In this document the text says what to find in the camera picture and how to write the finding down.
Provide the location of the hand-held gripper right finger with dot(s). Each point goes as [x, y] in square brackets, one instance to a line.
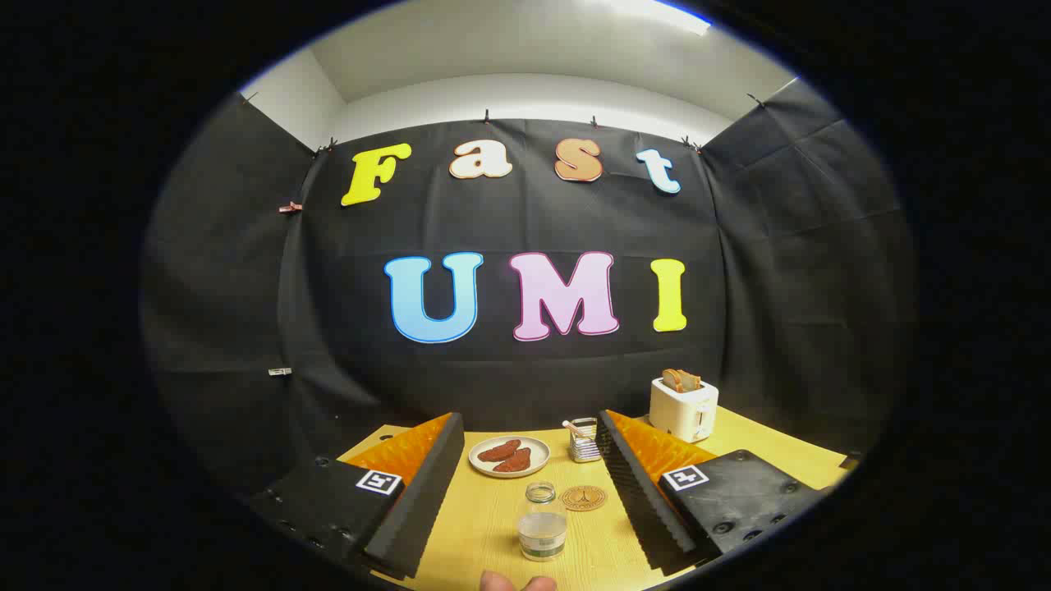
[644, 501]

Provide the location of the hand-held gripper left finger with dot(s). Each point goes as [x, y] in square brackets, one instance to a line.
[415, 501]

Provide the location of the round wooden coaster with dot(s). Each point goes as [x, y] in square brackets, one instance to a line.
[583, 498]

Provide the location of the clear plastic juice bottle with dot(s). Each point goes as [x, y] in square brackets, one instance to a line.
[542, 529]

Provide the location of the wooden table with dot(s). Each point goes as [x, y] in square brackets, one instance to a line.
[484, 525]

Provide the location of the round grey plate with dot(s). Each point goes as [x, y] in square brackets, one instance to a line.
[486, 468]

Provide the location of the small metal holder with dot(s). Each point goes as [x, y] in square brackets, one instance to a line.
[585, 447]

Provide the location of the cream toaster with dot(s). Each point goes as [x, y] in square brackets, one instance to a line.
[677, 414]

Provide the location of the brown meat piece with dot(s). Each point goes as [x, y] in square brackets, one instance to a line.
[515, 461]
[497, 451]

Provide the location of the toast slices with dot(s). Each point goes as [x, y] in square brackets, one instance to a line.
[681, 380]

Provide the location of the black backdrop cloth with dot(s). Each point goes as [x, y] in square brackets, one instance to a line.
[509, 222]

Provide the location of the red cloth clip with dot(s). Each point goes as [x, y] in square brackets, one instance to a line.
[290, 208]

